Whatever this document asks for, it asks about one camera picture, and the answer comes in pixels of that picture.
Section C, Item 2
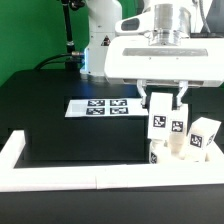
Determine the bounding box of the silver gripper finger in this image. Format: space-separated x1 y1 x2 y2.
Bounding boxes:
137 80 147 108
173 81 188 110

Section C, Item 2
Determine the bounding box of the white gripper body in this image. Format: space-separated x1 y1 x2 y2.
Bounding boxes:
104 35 224 87

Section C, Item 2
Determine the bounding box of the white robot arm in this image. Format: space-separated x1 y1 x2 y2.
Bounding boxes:
80 0 224 105

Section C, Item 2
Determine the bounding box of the paper sheet with markers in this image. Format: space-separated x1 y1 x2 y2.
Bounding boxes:
65 98 148 118

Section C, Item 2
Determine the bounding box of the white U-shaped fence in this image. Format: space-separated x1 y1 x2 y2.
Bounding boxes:
0 130 224 192

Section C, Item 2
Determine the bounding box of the grey flexible camera cable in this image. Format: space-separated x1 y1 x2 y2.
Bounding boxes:
193 0 213 34

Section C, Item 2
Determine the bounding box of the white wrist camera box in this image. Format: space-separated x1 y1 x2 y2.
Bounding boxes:
115 13 154 36

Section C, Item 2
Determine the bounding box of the black cable bundle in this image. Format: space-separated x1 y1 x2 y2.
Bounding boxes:
33 50 85 71

